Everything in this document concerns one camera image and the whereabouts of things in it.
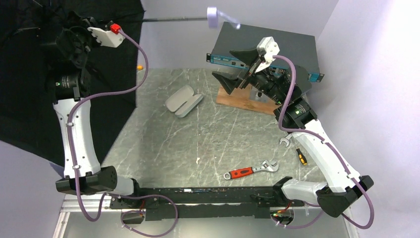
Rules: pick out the red handled adjustable wrench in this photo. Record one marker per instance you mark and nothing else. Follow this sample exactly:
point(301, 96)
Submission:
point(268, 166)

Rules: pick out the silver open end spanner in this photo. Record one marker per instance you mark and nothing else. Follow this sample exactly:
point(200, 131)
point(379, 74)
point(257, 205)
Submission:
point(285, 140)

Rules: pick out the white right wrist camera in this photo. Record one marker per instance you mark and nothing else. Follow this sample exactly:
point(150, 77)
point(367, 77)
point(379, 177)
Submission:
point(266, 48)

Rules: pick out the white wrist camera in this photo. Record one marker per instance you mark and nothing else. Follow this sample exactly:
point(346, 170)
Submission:
point(108, 38)
point(266, 48)

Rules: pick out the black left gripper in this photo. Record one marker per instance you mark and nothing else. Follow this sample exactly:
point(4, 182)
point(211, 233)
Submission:
point(80, 25)

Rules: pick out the wooden base board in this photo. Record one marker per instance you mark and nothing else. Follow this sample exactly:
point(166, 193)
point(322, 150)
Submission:
point(240, 98)

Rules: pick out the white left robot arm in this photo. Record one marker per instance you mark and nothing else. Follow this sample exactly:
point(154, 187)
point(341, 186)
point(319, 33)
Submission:
point(68, 88)

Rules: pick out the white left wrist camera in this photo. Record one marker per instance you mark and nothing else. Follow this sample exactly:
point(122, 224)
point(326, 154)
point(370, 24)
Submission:
point(108, 38)

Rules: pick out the aluminium frame rail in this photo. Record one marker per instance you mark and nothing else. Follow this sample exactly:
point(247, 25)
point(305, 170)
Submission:
point(73, 224)

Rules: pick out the teal network switch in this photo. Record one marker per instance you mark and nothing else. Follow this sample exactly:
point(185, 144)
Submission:
point(299, 48)

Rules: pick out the black yellow screwdriver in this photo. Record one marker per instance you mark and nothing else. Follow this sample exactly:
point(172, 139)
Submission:
point(301, 157)

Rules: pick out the lilac folding umbrella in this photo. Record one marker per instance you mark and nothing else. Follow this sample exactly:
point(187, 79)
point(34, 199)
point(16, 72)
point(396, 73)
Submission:
point(27, 118)

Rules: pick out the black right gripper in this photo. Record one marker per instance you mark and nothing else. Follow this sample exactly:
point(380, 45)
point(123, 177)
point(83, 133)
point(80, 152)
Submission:
point(246, 73)

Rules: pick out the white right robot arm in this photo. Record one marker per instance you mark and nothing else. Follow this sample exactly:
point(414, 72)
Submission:
point(343, 185)

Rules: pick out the mint green umbrella sleeve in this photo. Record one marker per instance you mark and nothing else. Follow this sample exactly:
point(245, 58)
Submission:
point(183, 101)

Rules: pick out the grey metal stand bracket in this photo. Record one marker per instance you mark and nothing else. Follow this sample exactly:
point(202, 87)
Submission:
point(255, 94)

